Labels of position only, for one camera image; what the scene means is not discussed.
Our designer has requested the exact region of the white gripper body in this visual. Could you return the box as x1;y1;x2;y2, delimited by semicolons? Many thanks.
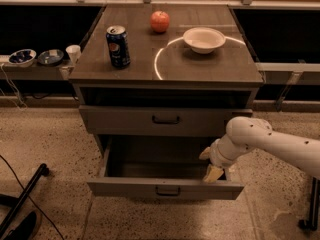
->
209;135;250;168

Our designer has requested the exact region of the grey blue bowl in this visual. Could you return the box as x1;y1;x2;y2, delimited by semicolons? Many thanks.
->
37;49;64;66

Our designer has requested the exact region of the black stand leg left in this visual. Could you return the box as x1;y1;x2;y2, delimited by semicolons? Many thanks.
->
0;163;49;237

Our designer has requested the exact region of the black stand leg right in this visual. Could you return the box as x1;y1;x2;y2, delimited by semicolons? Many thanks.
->
298;178;320;231

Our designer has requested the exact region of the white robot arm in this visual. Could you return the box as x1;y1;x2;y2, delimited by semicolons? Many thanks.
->
199;117;320;183

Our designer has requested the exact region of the blue white bowl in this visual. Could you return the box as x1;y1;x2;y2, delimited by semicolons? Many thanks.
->
9;49;36;67

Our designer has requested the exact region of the grey drawer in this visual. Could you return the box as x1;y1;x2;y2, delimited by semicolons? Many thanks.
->
88;135;243;200
79;105;252;137

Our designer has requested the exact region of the white cable left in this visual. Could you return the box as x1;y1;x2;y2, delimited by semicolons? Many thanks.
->
0;62;28;109

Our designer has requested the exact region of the grey drawer cabinet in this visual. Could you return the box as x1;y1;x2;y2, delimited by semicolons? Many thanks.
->
68;3;265;158

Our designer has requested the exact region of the blue Pepsi can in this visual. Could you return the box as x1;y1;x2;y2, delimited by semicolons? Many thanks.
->
106;25;131;68

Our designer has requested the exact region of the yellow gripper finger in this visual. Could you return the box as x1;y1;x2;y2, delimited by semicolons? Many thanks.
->
199;147;210;160
203;164;224;183

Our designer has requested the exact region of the black floor cable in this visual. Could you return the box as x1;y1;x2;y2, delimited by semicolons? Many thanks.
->
0;154;65;240

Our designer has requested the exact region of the black shoe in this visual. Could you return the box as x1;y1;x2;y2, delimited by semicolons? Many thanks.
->
4;211;42;240

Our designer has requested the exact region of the black stand leg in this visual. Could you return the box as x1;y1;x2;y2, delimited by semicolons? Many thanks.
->
0;163;49;237
298;178;320;231

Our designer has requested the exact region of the red apple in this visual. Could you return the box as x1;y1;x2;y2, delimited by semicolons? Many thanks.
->
150;11;170;33

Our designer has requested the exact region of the white paper cup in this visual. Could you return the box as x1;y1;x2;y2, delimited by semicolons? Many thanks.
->
66;45;81;64

